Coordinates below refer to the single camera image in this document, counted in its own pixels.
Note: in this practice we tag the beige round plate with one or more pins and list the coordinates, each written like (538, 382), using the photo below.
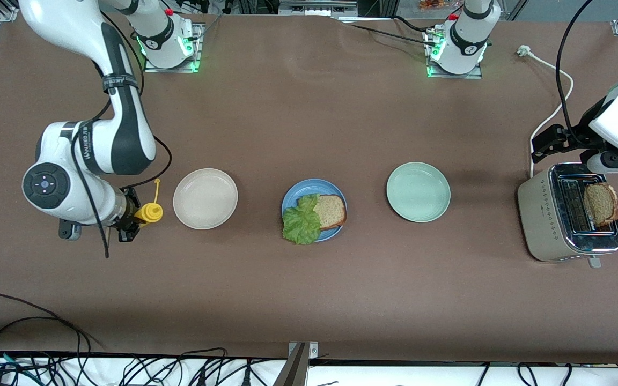
(205, 198)

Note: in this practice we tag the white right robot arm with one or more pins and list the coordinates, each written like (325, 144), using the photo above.
(121, 123)

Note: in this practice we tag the light green round plate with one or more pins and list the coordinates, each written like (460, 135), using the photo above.
(418, 192)

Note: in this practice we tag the blue round plate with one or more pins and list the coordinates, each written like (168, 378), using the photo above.
(309, 187)

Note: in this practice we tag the silver metal bracket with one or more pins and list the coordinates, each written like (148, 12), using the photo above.
(313, 349)

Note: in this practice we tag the yellow mustard squeeze bottle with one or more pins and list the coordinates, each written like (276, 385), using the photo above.
(151, 213)

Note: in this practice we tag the brown bread slice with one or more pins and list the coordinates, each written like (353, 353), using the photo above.
(603, 203)
(333, 212)

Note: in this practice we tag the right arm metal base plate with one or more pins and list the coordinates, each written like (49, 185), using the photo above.
(196, 48)

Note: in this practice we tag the green lettuce leaf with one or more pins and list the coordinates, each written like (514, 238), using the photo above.
(301, 225)

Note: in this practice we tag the orange snack bag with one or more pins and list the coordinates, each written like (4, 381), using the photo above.
(438, 4)

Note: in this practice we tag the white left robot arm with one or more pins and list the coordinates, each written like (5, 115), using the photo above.
(467, 37)

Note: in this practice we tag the grey metal box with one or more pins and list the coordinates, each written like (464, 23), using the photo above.
(317, 8)

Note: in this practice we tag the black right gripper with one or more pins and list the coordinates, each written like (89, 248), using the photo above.
(130, 206)

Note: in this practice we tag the brown table cover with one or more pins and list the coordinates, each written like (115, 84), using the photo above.
(309, 300)

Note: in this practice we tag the dark aluminium profile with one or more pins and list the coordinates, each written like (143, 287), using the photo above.
(294, 372)

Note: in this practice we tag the beige chrome toaster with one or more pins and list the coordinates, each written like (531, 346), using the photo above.
(542, 220)

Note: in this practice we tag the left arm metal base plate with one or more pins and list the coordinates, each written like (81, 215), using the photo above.
(454, 76)

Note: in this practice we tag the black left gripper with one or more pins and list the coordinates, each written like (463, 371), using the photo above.
(579, 135)

